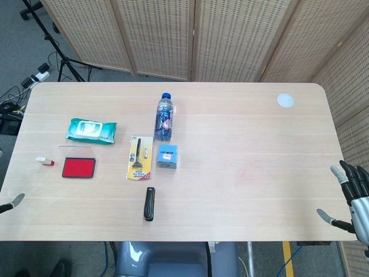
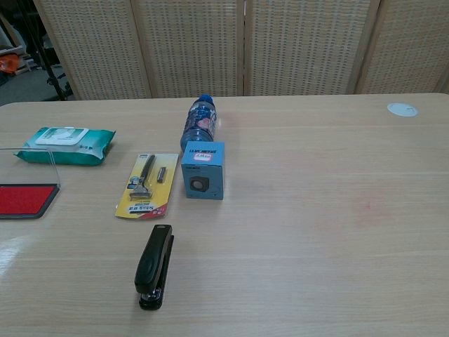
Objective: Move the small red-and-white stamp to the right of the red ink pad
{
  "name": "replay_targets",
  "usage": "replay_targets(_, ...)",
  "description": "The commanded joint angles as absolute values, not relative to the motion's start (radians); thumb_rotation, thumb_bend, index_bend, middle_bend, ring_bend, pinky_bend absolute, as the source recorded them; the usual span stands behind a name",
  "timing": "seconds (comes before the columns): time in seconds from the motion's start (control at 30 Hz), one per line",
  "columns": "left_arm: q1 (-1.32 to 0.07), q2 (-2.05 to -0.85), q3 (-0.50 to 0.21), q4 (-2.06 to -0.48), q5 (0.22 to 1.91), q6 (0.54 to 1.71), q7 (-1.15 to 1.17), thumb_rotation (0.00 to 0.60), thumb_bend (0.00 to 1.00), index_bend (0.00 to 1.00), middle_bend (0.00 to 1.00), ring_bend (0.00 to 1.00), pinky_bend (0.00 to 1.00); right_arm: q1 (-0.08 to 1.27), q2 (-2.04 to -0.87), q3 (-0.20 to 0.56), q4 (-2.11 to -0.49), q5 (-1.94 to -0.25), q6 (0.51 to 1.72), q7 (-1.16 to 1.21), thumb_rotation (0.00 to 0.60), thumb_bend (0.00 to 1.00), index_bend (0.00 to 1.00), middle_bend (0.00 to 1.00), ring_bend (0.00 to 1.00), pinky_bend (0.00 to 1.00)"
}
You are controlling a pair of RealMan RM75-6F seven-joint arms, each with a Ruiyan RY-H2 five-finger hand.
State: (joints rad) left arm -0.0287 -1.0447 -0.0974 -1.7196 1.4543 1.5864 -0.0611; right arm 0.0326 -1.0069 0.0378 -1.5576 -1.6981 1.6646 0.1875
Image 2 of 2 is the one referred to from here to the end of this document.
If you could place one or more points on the green wet wipes pack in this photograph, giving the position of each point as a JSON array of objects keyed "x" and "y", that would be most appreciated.
[{"x": 87, "y": 148}]

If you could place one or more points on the yellow razor blister pack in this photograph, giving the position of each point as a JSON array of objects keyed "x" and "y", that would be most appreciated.
[{"x": 140, "y": 208}]

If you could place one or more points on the black tripod stand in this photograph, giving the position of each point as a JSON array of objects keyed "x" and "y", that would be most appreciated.
[{"x": 56, "y": 83}]

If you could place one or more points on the red tray with clear wall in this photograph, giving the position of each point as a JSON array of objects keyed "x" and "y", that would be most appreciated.
[{"x": 21, "y": 200}]

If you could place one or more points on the blue plastic water bottle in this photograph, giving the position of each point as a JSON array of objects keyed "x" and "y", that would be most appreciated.
[{"x": 200, "y": 121}]

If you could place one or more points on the blue speaker box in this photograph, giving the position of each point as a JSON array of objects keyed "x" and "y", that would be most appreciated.
[{"x": 203, "y": 175}]

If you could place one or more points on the orange background object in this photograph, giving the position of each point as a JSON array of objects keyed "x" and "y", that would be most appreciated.
[{"x": 8, "y": 64}]

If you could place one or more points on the black stapler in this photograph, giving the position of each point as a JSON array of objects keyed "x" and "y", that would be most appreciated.
[{"x": 151, "y": 267}]

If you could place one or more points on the wooden rattan screen panel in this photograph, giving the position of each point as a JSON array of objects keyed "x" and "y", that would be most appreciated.
[
  {"x": 301, "y": 45},
  {"x": 189, "y": 45},
  {"x": 98, "y": 49},
  {"x": 407, "y": 45}
]

